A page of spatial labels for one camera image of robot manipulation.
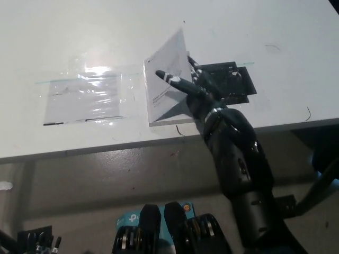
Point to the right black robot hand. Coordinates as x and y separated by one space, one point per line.
197 98

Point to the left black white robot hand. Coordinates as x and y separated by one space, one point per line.
49 244

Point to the white grey paperback book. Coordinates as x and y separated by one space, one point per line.
164 103

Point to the black floor plate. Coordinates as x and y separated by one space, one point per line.
27 235
286 209

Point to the clear plastic sleeve with paper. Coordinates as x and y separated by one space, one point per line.
82 100

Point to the teal cardboard box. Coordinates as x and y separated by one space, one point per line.
164 230

